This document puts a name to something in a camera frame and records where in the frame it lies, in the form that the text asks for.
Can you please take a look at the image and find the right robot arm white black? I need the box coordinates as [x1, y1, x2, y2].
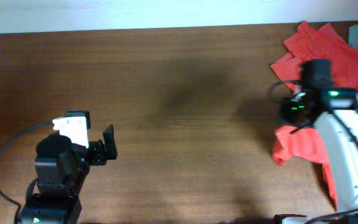
[280, 88, 358, 223]

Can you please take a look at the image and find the orange soccer t-shirt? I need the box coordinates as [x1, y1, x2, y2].
[272, 125, 337, 207]

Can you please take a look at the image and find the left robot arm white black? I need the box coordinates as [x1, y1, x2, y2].
[17, 125, 117, 224]

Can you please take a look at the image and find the grey shirt in pile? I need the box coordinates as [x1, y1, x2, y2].
[347, 25, 358, 49]

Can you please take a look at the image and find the red shirt in pile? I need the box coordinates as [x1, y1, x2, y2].
[271, 21, 358, 91]

